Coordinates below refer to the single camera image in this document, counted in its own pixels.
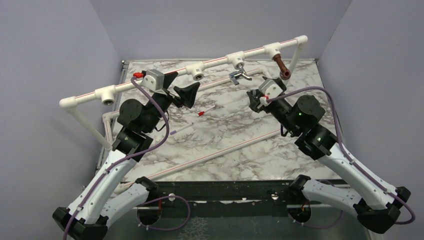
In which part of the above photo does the white purple marker pen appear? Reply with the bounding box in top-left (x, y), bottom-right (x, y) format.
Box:
top-left (169, 122), bottom-right (194, 135)

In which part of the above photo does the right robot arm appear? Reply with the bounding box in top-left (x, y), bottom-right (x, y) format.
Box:
top-left (246, 78), bottom-right (411, 234)

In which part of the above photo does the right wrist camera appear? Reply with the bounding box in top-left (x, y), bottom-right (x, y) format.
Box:
top-left (258, 78), bottom-right (283, 107)

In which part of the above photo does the brown plastic faucet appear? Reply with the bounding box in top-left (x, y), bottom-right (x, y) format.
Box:
top-left (272, 53), bottom-right (291, 81)

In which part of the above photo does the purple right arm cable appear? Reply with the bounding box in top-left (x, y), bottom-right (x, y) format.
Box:
top-left (266, 86), bottom-right (416, 225)

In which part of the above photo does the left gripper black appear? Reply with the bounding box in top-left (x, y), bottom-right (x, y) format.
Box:
top-left (143, 71), bottom-right (200, 133)

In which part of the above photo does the chrome metal faucet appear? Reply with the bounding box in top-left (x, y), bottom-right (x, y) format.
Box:
top-left (228, 65), bottom-right (252, 86)

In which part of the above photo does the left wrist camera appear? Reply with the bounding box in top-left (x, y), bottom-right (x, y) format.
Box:
top-left (132, 69), bottom-right (165, 93)

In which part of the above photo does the white red marker pen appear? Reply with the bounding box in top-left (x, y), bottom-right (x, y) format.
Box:
top-left (198, 105), bottom-right (216, 117)

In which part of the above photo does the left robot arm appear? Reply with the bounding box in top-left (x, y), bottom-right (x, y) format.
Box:
top-left (52, 83), bottom-right (200, 240)

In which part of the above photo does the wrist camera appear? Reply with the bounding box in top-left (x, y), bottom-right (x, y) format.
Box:
top-left (132, 69), bottom-right (165, 93)
top-left (258, 78), bottom-right (283, 107)

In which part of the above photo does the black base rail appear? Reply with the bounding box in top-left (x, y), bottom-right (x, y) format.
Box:
top-left (136, 180), bottom-right (312, 223)

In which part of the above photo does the white PVC pipe frame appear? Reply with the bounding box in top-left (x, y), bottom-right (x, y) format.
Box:
top-left (59, 35), bottom-right (308, 152)

